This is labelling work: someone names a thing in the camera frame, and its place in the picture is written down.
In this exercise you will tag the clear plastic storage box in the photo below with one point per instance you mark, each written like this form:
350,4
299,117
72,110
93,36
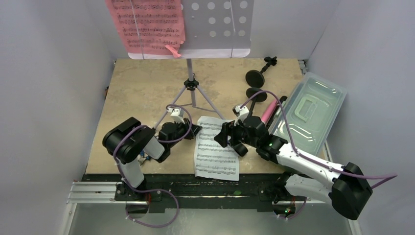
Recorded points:
311,110

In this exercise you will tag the black marker pen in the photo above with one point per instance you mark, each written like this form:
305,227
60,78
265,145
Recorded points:
278,107

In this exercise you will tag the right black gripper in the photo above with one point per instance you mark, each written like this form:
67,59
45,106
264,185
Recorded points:
233,131

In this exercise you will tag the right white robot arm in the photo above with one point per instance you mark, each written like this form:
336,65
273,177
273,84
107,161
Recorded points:
344,187

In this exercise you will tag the black microphone stand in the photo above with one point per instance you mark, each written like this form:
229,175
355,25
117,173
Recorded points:
255,95
255,78

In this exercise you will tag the white sheet music page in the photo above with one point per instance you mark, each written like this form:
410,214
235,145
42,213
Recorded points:
211,160

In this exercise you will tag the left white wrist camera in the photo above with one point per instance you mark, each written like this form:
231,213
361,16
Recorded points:
177,114

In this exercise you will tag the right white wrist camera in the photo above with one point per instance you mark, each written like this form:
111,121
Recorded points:
241,113

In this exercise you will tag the pink toy microphone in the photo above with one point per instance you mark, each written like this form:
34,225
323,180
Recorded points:
269,111

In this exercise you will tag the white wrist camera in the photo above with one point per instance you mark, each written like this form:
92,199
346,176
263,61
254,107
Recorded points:
177,114
241,113

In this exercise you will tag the aluminium rail frame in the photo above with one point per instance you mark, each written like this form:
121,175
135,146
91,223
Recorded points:
94,214

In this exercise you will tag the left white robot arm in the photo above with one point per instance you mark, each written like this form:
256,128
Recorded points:
130,139

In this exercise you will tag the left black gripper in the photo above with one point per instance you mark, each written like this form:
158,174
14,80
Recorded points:
195,129

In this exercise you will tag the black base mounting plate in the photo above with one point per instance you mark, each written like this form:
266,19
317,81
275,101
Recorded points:
260,192

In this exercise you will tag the blue handled pliers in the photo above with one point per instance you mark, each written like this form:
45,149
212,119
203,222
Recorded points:
142,159

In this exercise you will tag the pink sheet music page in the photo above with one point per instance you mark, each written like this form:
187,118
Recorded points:
152,27

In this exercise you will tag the lilac music stand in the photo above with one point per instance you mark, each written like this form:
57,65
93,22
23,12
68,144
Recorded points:
213,29

